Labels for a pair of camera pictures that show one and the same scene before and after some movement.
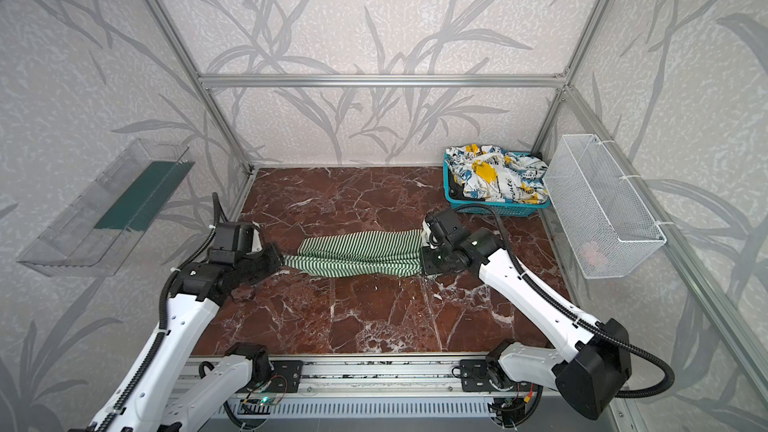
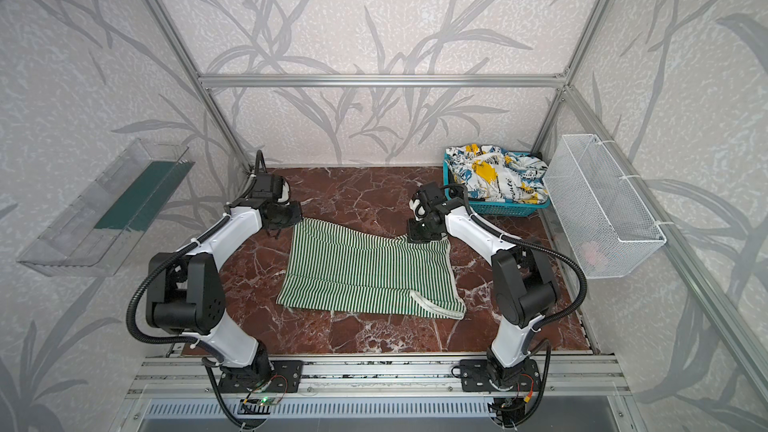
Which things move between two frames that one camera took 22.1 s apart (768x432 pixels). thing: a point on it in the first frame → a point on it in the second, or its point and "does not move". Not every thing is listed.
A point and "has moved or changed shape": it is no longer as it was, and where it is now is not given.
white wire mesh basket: (602, 222) does not move
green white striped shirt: (380, 254) has moved or changed shape
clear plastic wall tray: (96, 234) does not move
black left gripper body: (260, 261) → (287, 215)
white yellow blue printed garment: (492, 173) does not move
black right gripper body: (433, 253) → (420, 231)
